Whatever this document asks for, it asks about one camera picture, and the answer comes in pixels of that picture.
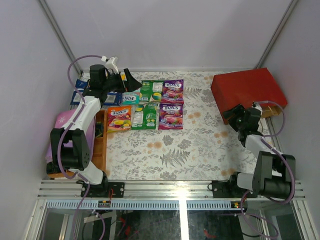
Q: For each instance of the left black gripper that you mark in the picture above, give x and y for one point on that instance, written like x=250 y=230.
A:
x=122 y=82

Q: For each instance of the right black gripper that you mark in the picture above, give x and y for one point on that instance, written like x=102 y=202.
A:
x=239 y=110

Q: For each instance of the green Fox's candy bag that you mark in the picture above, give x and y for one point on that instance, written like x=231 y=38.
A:
x=131 y=98

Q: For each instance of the green snack bag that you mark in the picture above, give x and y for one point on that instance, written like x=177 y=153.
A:
x=151 y=91
x=145 y=117

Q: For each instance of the blue chips bag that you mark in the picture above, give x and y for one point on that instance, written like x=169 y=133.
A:
x=110 y=98

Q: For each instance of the red paper bag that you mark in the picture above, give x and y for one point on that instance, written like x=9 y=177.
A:
x=245 y=88

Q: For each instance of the orange candy bag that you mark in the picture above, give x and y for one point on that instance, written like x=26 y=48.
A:
x=119 y=119

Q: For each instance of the small purple candy pack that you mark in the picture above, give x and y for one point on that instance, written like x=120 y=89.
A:
x=172 y=92

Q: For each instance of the purple Fox's berries bag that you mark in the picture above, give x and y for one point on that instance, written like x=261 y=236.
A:
x=170 y=117

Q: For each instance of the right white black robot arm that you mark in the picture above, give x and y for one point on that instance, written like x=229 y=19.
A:
x=274 y=173

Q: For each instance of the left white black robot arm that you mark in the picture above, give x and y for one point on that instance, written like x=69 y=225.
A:
x=70 y=150

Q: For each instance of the floral table mat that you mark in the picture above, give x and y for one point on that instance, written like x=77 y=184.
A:
x=205 y=149

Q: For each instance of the dark patterned cloth in tray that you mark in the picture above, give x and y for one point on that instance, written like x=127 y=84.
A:
x=99 y=129

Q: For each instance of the wooden organizer tray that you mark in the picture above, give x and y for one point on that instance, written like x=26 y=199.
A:
x=96 y=145

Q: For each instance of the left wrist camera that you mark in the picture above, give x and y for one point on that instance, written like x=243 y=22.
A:
x=111 y=63

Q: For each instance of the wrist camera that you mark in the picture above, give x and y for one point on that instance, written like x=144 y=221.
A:
x=257 y=109
x=111 y=63

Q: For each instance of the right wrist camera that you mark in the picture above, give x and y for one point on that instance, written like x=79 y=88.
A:
x=257 y=109

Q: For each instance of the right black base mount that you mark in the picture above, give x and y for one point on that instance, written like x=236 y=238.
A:
x=225 y=190

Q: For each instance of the aluminium front rail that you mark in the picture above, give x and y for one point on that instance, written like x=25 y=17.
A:
x=133 y=190

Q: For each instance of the white slotted cable duct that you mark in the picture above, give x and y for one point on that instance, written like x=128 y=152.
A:
x=216 y=205

